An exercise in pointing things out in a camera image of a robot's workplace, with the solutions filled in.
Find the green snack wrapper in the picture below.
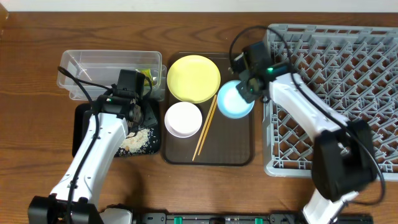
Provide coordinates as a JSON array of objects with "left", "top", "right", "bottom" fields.
[{"left": 136, "top": 69, "right": 153, "bottom": 86}]

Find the white bowl with rice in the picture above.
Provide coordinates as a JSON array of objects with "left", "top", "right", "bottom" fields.
[{"left": 164, "top": 102, "right": 203, "bottom": 138}]

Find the light blue bowl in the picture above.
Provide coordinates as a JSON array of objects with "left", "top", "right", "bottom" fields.
[{"left": 217, "top": 80, "right": 254, "bottom": 119}]

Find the wooden chopstick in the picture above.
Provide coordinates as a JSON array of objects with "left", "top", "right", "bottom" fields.
[
  {"left": 192, "top": 95, "right": 217, "bottom": 161},
  {"left": 197, "top": 95, "right": 218, "bottom": 156}
]

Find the yellow plate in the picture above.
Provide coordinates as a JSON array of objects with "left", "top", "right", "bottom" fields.
[{"left": 167, "top": 55, "right": 221, "bottom": 103}]

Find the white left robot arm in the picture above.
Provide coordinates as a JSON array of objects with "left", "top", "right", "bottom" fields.
[{"left": 28, "top": 95, "right": 160, "bottom": 223}]

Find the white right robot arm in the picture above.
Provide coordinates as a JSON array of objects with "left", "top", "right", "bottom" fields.
[{"left": 230, "top": 52, "right": 379, "bottom": 223}]

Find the black waste tray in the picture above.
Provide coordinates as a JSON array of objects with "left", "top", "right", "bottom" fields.
[{"left": 72, "top": 102, "right": 162, "bottom": 157}]

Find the grey dishwasher rack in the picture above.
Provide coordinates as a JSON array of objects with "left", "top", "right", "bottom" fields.
[{"left": 262, "top": 24, "right": 397, "bottom": 181}]

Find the pile of white rice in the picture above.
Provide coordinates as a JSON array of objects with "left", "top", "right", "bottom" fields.
[{"left": 116, "top": 128, "right": 155, "bottom": 157}]

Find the clear plastic bin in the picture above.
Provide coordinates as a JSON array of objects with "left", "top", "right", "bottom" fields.
[{"left": 60, "top": 50, "right": 167, "bottom": 101}]

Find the dark brown serving tray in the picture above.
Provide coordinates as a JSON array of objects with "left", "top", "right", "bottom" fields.
[{"left": 160, "top": 52, "right": 255, "bottom": 166}]

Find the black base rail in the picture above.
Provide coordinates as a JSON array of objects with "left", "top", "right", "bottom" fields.
[{"left": 105, "top": 205, "right": 374, "bottom": 224}]

